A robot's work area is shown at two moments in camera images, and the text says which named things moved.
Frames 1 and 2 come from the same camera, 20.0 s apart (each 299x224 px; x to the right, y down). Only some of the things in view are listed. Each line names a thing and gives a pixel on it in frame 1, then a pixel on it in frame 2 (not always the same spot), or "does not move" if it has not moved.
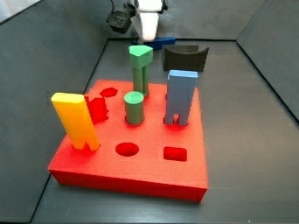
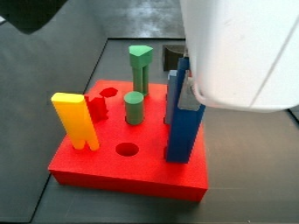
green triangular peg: (140, 61) does not move
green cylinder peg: (133, 99) does not move
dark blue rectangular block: (160, 41) to (184, 122)
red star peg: (97, 109) does not move
